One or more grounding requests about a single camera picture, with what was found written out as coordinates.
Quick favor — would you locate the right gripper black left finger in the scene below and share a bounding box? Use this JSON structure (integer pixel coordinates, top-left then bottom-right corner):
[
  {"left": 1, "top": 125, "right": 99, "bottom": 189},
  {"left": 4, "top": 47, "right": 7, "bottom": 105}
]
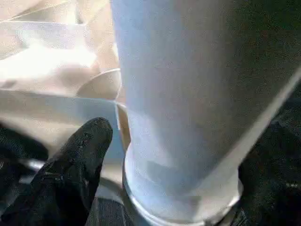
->
[{"left": 0, "top": 117, "right": 113, "bottom": 226}]

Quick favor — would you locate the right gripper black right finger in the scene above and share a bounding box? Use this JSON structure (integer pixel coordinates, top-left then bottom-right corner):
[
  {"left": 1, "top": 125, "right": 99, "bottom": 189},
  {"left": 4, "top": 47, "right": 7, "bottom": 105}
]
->
[{"left": 238, "top": 117, "right": 301, "bottom": 226}]

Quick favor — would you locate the black plastic mat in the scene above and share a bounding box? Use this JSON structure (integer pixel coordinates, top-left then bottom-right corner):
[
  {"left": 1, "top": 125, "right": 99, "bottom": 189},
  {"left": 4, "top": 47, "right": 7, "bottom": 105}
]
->
[{"left": 0, "top": 89, "right": 301, "bottom": 226}]

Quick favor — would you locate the white plastic table leg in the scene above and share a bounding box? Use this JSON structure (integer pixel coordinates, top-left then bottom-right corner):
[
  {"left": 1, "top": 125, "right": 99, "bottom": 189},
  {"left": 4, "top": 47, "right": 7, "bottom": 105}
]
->
[{"left": 110, "top": 0, "right": 301, "bottom": 224}]

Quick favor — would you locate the white plastic table top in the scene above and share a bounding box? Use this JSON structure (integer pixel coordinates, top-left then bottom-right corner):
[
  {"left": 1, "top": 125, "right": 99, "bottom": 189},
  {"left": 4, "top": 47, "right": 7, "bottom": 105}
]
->
[{"left": 0, "top": 0, "right": 245, "bottom": 226}]

